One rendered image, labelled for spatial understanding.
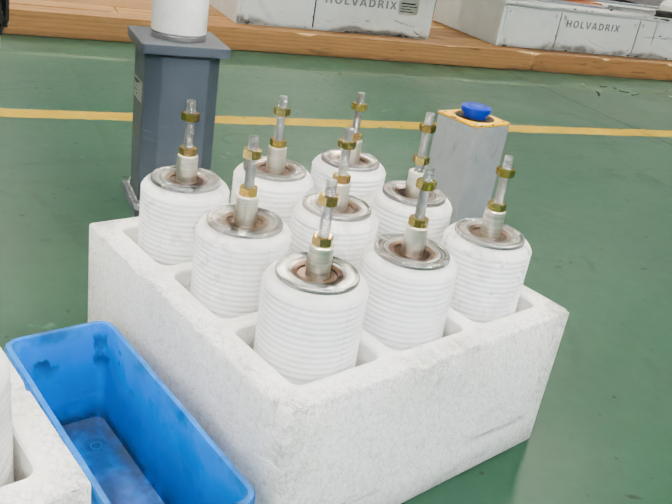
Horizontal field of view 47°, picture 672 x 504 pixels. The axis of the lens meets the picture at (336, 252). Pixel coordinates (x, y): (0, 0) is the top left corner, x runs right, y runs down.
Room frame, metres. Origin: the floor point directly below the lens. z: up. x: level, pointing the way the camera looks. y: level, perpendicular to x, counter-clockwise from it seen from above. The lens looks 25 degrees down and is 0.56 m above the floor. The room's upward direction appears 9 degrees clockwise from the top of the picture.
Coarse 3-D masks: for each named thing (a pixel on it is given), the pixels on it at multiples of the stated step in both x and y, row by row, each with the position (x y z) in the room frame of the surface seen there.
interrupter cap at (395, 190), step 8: (384, 184) 0.86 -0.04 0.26; (392, 184) 0.87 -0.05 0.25; (400, 184) 0.87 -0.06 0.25; (384, 192) 0.84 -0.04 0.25; (392, 192) 0.84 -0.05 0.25; (400, 192) 0.86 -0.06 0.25; (432, 192) 0.86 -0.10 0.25; (440, 192) 0.87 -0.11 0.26; (400, 200) 0.82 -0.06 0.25; (408, 200) 0.83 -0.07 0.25; (416, 200) 0.83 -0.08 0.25; (432, 200) 0.84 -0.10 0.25; (440, 200) 0.84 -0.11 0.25
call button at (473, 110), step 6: (468, 102) 1.04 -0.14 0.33; (474, 102) 1.04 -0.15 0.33; (462, 108) 1.02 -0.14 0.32; (468, 108) 1.01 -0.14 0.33; (474, 108) 1.01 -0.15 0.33; (480, 108) 1.01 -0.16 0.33; (486, 108) 1.02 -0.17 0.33; (468, 114) 1.01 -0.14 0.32; (474, 114) 1.01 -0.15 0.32; (480, 114) 1.01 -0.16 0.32; (486, 114) 1.01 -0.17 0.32
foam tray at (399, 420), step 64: (128, 256) 0.72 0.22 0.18; (128, 320) 0.70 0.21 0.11; (192, 320) 0.61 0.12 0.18; (256, 320) 0.63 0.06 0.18; (448, 320) 0.70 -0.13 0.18; (512, 320) 0.72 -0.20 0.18; (192, 384) 0.60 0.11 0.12; (256, 384) 0.53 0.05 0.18; (320, 384) 0.54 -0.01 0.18; (384, 384) 0.57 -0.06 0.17; (448, 384) 0.63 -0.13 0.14; (512, 384) 0.71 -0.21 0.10; (256, 448) 0.52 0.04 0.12; (320, 448) 0.53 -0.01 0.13; (384, 448) 0.58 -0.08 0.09; (448, 448) 0.65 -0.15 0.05
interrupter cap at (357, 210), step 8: (304, 200) 0.77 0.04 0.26; (312, 200) 0.77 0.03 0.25; (352, 200) 0.79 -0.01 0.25; (360, 200) 0.80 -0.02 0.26; (312, 208) 0.75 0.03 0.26; (320, 208) 0.76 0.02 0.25; (352, 208) 0.78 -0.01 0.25; (360, 208) 0.77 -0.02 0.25; (368, 208) 0.78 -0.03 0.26; (320, 216) 0.74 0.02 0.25; (336, 216) 0.74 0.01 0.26; (344, 216) 0.75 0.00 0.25; (352, 216) 0.75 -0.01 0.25; (360, 216) 0.75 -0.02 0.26; (368, 216) 0.76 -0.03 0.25
